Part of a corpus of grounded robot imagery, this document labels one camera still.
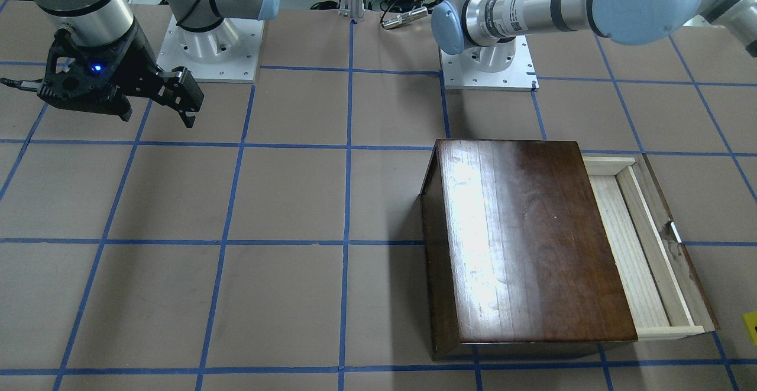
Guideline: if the yellow block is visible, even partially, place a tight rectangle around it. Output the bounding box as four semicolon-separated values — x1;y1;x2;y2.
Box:
742;311;757;345

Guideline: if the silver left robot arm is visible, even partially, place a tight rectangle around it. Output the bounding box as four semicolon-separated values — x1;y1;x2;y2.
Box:
432;0;755;56

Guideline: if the white drawer handle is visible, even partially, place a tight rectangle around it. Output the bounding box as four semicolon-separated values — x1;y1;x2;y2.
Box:
665;221;683;244

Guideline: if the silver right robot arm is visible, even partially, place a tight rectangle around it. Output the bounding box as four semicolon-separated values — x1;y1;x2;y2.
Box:
2;0;280;128

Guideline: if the dark brown wooden cabinet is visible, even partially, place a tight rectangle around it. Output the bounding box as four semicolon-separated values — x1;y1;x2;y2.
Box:
419;138;639;361

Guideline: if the silver connector plug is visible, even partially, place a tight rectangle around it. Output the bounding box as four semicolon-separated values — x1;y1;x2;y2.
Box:
380;7;428;30

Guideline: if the light wood drawer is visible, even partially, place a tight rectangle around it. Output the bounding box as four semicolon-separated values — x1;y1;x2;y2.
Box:
583;156;719;341

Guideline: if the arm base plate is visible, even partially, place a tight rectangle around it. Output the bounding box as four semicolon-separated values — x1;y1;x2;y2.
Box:
157;17;266;84
439;36;540;91

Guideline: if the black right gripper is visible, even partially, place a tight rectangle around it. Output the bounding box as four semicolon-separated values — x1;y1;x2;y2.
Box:
36;21;205;129

